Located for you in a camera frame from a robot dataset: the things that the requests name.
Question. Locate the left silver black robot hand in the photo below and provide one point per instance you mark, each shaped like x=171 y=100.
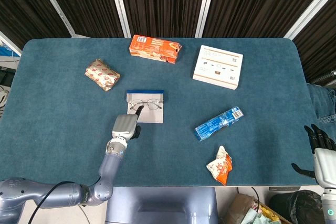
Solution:
x=124 y=127

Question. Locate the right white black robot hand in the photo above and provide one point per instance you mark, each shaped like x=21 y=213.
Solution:
x=326 y=167

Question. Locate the blue glasses case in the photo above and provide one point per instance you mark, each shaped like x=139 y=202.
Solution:
x=152 y=116

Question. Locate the thin-framed eyeglasses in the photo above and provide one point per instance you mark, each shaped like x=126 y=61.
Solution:
x=151 y=104

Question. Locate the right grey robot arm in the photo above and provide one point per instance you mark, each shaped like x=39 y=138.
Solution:
x=329 y=208

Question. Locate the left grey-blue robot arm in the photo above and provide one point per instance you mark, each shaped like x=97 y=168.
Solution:
x=107 y=171

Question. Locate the black trash bag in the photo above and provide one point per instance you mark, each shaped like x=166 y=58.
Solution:
x=296 y=208

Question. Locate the teal velvet tablecloth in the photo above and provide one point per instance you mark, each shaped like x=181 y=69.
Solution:
x=168 y=155

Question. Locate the gold foil snack pack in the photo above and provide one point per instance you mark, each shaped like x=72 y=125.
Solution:
x=102 y=74

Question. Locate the blue denim jeans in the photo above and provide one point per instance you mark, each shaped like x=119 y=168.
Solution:
x=323 y=103

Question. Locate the orange biscuit box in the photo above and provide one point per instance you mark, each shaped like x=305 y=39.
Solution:
x=152 y=49

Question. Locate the grey-blue robot torso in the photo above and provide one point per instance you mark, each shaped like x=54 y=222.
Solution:
x=162 y=203

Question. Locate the blue cookie box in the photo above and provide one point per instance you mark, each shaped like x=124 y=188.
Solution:
x=218 y=124

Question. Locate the brown cardboard waste box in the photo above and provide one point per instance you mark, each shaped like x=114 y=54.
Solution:
x=239 y=205

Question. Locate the orange white snack bag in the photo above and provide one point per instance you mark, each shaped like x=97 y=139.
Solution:
x=220 y=167

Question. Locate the white flat cardboard box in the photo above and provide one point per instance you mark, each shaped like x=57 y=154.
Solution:
x=218 y=66

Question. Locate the dark pleated curtain panel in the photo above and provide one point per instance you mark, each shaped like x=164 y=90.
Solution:
x=162 y=3
x=21 y=3
x=320 y=45
x=86 y=3
x=257 y=3

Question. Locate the black equipment box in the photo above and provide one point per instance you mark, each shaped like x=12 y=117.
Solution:
x=5 y=75

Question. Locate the blue storage box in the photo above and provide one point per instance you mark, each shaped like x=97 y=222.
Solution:
x=6 y=51

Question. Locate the white partition post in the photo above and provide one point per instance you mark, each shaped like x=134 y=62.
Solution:
x=9 y=43
x=206 y=3
x=119 y=3
x=315 y=3
x=54 y=3

